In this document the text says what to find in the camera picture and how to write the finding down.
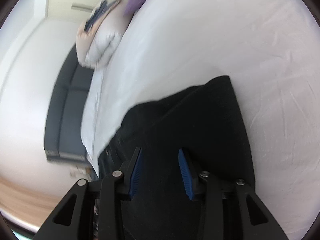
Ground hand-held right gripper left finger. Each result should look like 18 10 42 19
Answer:
32 147 144 240

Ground dark grey padded headboard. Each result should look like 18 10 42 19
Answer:
44 44 97 167

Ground black pants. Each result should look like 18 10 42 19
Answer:
94 75 255 240

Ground folded blue-grey blanket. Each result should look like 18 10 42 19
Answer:
84 0 123 32

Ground bed with white sheet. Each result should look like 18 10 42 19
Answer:
81 0 320 240

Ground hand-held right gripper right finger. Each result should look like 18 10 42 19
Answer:
178 149 289 240

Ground folded beige duvet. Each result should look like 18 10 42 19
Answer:
76 0 130 70

